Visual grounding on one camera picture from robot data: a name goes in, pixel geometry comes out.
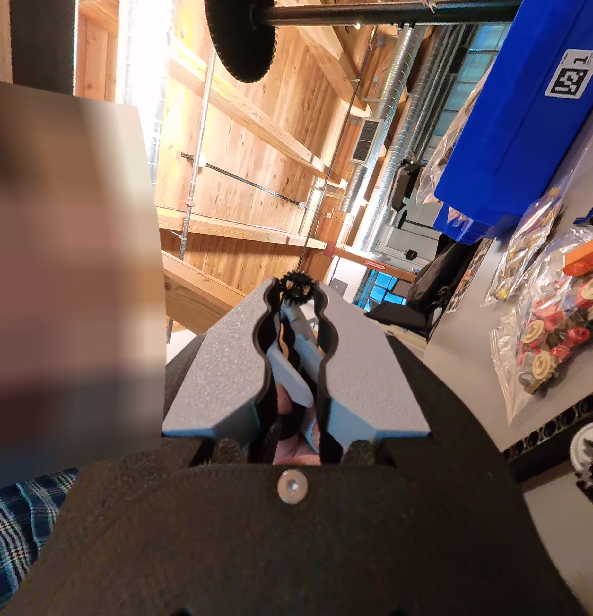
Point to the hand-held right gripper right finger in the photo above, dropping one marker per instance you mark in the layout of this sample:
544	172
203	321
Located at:
368	380

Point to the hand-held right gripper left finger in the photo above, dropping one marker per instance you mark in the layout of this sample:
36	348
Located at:
214	375

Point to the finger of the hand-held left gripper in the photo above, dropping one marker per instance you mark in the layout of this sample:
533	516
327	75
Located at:
291	380
308	337

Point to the lego sticker sheet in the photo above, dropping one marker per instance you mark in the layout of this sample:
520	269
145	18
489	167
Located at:
465	284

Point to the bag of red lego pieces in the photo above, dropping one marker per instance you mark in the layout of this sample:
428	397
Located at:
551	337

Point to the long black lego beam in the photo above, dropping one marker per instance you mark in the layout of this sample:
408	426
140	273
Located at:
556	433

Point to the clear bags of lego parts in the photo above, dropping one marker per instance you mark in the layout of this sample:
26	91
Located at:
441	159

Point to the black backpack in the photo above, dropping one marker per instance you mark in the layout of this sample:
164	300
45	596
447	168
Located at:
421	288

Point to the black ceiling speaker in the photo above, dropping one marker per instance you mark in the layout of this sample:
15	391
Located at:
404	185

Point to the metal conduit pipe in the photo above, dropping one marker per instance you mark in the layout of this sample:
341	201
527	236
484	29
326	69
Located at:
196	168

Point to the bag of yellow blue pieces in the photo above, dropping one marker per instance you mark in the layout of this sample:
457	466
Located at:
527	250

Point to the white air vent grille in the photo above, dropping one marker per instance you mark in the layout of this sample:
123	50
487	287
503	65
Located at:
366	139

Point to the blue plaid shirt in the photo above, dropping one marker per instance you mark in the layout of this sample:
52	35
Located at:
17	529

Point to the blue storage bin with tag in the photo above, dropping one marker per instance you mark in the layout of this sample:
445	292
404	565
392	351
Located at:
518	120

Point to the black ribbed disc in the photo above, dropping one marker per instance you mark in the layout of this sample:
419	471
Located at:
238	43

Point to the black pole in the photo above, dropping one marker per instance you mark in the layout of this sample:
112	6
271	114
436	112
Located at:
397	13

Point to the silver ventilation duct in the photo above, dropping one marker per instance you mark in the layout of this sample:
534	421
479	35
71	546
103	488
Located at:
383	192
441	72

